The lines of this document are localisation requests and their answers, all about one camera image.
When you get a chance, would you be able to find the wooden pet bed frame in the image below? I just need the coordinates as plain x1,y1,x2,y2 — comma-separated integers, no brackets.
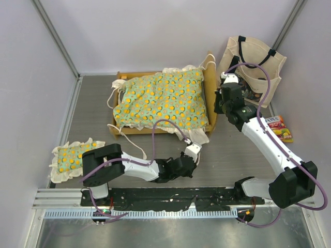
108,51,217,138

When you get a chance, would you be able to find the lemon print pet mattress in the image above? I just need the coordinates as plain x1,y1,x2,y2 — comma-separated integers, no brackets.
108,66,209,145

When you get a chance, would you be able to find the small lemon print pillow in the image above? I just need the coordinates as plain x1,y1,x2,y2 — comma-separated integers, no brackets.
49,138,106,184

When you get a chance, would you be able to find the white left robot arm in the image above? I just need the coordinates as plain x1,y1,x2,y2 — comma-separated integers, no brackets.
82,143,202,206

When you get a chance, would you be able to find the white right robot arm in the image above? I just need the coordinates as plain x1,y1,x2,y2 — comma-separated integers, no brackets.
214,83,318,209

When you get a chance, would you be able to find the beige canvas tote bag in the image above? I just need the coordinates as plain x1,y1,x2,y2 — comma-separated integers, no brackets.
217,36,287,108

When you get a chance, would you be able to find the Fox's candy packet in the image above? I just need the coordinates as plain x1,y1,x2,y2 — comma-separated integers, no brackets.
265,115,294,143

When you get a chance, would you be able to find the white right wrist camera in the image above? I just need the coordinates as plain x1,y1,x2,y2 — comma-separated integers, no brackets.
220,72,238,84

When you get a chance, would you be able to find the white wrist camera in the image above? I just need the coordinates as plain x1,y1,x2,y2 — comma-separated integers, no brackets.
220,72,238,84
184,138,202,161

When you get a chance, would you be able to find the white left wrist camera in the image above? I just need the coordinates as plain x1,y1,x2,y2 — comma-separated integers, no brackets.
184,138,202,161

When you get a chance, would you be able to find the aluminium rail with cable duct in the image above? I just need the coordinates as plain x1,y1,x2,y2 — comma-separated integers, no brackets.
32,184,317,220

